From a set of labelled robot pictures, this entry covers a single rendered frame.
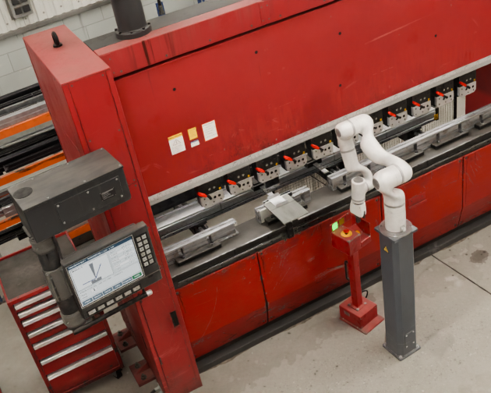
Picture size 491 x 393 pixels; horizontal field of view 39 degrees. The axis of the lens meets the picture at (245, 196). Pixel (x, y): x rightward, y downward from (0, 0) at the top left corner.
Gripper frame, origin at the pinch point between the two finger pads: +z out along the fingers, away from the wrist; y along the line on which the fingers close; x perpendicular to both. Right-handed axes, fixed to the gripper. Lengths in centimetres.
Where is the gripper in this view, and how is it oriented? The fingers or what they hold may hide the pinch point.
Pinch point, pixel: (358, 219)
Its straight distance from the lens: 449.8
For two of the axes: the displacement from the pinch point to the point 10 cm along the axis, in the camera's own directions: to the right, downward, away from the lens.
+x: 7.5, -4.7, 4.7
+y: 6.6, 4.1, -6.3
